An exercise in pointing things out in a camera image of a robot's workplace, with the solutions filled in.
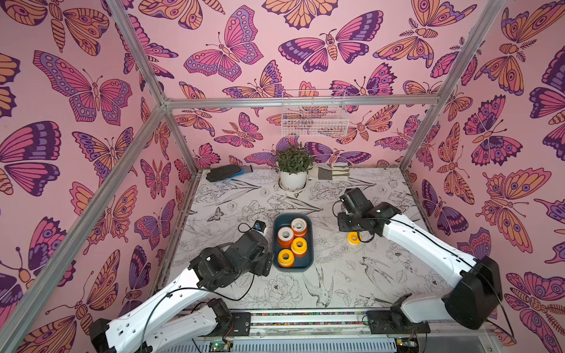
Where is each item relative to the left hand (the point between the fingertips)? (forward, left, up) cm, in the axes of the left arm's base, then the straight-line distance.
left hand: (264, 252), depth 72 cm
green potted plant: (+40, -10, +4) cm, 42 cm away
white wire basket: (+56, -19, +17) cm, 61 cm away
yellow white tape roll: (+3, -6, -15) cm, 17 cm away
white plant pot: (+43, -10, -13) cm, 45 cm away
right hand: (+13, -27, -3) cm, 30 cm away
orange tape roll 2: (+12, -7, -13) cm, 19 cm away
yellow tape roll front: (+8, -12, -14) cm, 20 cm away
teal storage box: (+2, -13, -16) cm, 21 cm away
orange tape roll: (+18, -12, -13) cm, 25 cm away
